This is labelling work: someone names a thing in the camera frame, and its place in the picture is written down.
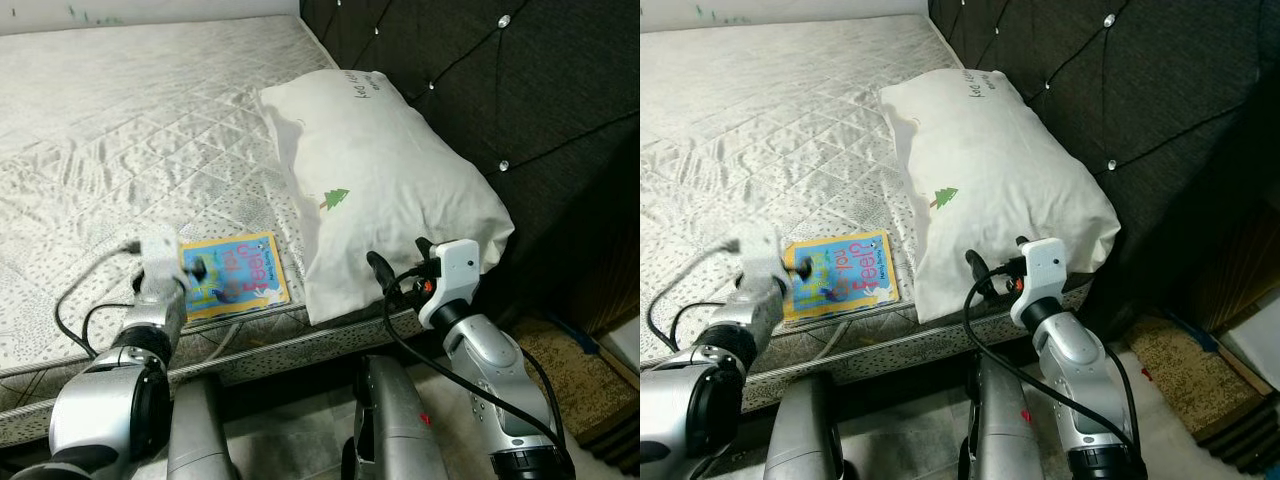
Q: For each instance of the dark grey tufted headboard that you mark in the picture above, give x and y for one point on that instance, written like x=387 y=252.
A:
x=1140 y=90
x=520 y=90

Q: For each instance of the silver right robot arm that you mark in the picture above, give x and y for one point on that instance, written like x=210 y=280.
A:
x=480 y=360
x=1075 y=360

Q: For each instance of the silver robot left leg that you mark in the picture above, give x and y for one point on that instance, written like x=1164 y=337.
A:
x=200 y=430
x=805 y=430

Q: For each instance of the brown cardboard box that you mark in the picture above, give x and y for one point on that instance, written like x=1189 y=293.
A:
x=1245 y=270

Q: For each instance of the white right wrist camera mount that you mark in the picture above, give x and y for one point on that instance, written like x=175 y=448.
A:
x=1045 y=262
x=458 y=265

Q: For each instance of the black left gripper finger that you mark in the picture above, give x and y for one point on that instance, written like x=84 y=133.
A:
x=200 y=268
x=804 y=268

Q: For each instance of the silver robot right leg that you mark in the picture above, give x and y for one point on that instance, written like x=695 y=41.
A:
x=1000 y=420
x=395 y=420

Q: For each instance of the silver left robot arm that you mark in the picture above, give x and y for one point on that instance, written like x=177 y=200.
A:
x=690 y=410
x=100 y=410

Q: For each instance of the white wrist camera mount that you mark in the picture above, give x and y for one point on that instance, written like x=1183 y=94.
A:
x=762 y=250
x=1045 y=262
x=158 y=255
x=458 y=265

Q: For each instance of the quilted grey dotted mattress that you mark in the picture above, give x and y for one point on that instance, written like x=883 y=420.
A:
x=130 y=130
x=760 y=130

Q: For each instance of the blue yellow children's book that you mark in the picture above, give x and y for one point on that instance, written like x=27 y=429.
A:
x=850 y=280
x=245 y=280

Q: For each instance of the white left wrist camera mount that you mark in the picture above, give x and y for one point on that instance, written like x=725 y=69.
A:
x=762 y=250
x=158 y=255

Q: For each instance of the silver robot leg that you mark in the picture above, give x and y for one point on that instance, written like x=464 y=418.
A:
x=805 y=430
x=200 y=430
x=1000 y=420
x=395 y=420

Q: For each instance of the black bed base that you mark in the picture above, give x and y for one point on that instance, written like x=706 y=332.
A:
x=290 y=385
x=910 y=385

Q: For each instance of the white pillow with tree print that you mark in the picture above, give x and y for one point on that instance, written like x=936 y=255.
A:
x=380 y=170
x=990 y=170

